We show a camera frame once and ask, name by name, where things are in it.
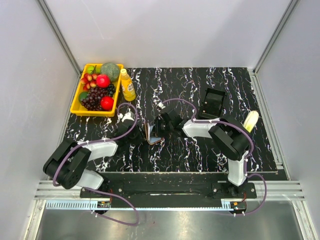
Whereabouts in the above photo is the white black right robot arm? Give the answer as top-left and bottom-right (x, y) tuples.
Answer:
(149, 113), (254, 198)

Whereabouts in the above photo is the black plastic card box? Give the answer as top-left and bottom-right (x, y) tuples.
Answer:
(198, 88), (226, 120)

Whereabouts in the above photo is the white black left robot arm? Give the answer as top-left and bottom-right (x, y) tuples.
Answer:
(42, 111), (143, 198)

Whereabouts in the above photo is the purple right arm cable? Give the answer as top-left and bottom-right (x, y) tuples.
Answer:
(157, 98), (268, 217)

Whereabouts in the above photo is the green lime fruit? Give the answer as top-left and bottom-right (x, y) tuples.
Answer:
(78, 91), (89, 103)

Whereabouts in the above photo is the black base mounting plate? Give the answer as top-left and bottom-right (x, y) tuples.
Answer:
(79, 171), (258, 210)

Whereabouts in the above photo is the red pomegranate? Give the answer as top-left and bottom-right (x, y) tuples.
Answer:
(96, 74), (111, 88)
(100, 96), (114, 111)

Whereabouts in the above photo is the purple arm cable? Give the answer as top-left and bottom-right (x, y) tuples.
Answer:
(52, 102), (140, 227)
(157, 98), (268, 217)

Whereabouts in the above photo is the green melon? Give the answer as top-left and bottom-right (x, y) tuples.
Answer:
(100, 62), (121, 83)

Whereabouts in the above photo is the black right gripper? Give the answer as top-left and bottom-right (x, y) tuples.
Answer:
(149, 117), (173, 139)

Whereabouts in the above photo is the red pomegranate lower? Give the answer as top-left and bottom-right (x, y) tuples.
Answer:
(100, 96), (114, 111)

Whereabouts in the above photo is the dark purple grape bunch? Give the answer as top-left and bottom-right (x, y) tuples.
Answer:
(80, 86), (107, 111)

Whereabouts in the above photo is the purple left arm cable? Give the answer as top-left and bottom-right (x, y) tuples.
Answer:
(52, 102), (140, 227)

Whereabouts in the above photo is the yellow plastic fruit tray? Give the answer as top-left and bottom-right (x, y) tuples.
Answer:
(70, 62), (124, 117)

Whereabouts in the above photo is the yellow juice bottle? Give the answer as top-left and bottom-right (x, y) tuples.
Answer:
(120, 68), (136, 102)

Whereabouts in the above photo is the black grape bunch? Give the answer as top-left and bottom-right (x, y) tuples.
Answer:
(106, 83), (117, 97)

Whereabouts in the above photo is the small red fruit cluster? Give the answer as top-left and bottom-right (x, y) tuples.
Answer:
(80, 73), (98, 92)

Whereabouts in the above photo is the red pomegranate upper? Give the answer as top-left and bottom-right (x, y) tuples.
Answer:
(96, 74), (111, 88)

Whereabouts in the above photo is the brown leather card holder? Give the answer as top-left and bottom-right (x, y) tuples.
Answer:
(144, 122), (164, 146)

